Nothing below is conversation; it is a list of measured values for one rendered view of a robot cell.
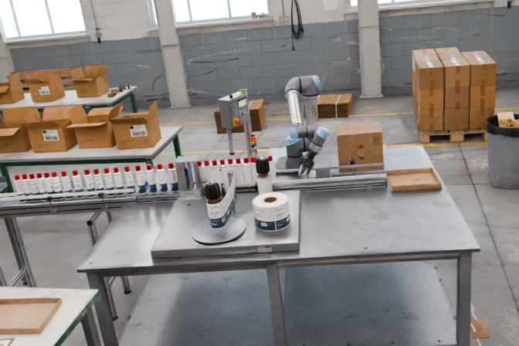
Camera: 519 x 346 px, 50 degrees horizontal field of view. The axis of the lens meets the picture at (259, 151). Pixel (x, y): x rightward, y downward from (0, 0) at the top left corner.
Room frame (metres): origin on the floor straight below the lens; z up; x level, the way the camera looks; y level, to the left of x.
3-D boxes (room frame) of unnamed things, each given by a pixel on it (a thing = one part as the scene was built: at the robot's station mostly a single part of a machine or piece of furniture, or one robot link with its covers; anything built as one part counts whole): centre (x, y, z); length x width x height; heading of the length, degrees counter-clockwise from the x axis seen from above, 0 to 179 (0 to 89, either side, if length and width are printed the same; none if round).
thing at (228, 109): (3.45, 0.13, 1.38); 0.17 x 0.10 x 0.19; 138
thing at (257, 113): (7.57, 0.21, 0.16); 0.65 x 0.54 x 0.32; 80
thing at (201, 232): (2.78, 0.28, 0.89); 0.31 x 0.31 x 0.01
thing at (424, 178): (3.23, -0.96, 0.85); 0.30 x 0.26 x 0.04; 83
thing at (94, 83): (7.25, 2.12, 0.97); 0.43 x 0.42 x 0.37; 162
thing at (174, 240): (2.92, 0.21, 0.86); 0.80 x 0.67 x 0.05; 83
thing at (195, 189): (3.31, 0.46, 1.01); 0.14 x 0.13 x 0.26; 83
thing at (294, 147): (3.69, -0.26, 1.02); 0.13 x 0.12 x 0.14; 91
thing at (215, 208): (2.78, 0.28, 1.04); 0.09 x 0.09 x 0.29
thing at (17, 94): (7.49, 3.34, 0.97); 0.51 x 0.36 x 0.37; 169
